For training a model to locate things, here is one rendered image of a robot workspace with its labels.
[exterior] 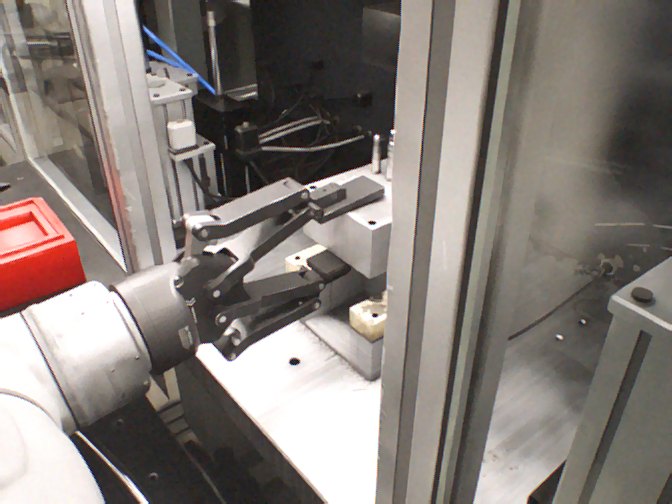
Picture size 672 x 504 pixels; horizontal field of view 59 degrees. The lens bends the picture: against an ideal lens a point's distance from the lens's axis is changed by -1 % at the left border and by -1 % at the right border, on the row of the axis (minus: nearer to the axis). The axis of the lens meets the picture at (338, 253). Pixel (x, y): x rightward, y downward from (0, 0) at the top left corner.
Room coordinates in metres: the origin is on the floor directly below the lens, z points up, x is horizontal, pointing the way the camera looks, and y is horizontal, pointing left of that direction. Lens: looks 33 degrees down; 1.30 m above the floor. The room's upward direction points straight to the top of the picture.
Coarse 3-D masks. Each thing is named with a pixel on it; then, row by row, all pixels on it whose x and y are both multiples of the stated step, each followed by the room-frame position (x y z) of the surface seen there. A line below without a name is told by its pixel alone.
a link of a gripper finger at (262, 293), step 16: (288, 272) 0.43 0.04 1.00; (304, 272) 0.44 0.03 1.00; (256, 288) 0.40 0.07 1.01; (272, 288) 0.40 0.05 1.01; (288, 288) 0.40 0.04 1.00; (304, 288) 0.41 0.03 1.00; (320, 288) 0.42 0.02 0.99; (240, 304) 0.37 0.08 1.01; (256, 304) 0.38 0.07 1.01; (272, 304) 0.39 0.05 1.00; (224, 320) 0.36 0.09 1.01
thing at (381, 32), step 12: (372, 12) 0.51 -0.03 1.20; (384, 12) 0.50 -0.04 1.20; (396, 12) 0.50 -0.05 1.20; (372, 24) 0.51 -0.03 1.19; (384, 24) 0.50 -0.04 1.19; (396, 24) 0.49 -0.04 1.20; (372, 36) 0.51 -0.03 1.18; (384, 36) 0.50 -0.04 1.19; (396, 36) 0.49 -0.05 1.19; (372, 48) 0.51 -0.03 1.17; (384, 48) 0.50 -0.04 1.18; (396, 48) 0.49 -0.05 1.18; (372, 60) 0.51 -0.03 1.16; (384, 60) 0.50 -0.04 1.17; (396, 60) 0.49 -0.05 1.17; (396, 72) 0.49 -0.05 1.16
